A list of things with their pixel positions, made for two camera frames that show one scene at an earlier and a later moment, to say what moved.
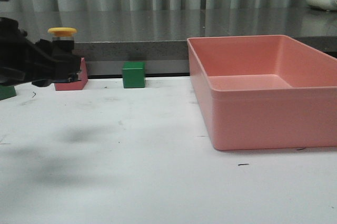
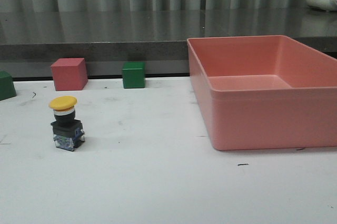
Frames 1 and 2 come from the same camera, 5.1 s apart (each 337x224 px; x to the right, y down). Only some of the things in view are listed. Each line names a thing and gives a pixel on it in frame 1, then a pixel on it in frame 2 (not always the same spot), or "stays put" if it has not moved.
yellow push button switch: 63,37 to 68,131
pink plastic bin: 265,92 stays put
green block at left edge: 7,91 stays put
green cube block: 134,74 stays put
